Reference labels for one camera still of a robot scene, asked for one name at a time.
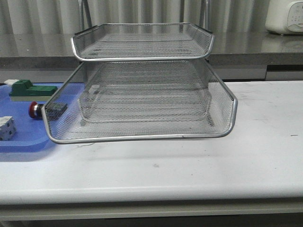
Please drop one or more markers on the white terminal block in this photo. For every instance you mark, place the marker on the white terminal block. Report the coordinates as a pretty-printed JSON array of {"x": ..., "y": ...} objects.
[{"x": 7, "y": 128}]

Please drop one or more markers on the blue plastic tray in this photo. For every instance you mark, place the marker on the blue plastic tray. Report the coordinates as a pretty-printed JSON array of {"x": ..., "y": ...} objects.
[{"x": 31, "y": 135}]

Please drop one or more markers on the white appliance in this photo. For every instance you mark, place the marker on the white appliance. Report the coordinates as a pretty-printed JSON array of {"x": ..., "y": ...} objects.
[{"x": 285, "y": 17}]

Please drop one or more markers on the silver rack frame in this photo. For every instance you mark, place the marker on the silver rack frame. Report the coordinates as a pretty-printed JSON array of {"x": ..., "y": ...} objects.
[{"x": 85, "y": 20}]

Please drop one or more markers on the grey steel counter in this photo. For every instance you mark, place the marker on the grey steel counter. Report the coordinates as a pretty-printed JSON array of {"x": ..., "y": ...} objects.
[{"x": 236, "y": 56}]

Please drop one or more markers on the green electrical module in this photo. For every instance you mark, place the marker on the green electrical module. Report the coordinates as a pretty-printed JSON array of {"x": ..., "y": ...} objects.
[{"x": 25, "y": 90}]

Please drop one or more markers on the silver mesh tray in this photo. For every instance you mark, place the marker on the silver mesh tray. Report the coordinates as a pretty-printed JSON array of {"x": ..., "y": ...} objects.
[
  {"x": 151, "y": 78},
  {"x": 143, "y": 41},
  {"x": 114, "y": 107}
]

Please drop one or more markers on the red emergency stop button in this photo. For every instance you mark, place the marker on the red emergency stop button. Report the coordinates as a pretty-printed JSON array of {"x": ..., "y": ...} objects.
[{"x": 35, "y": 110}]

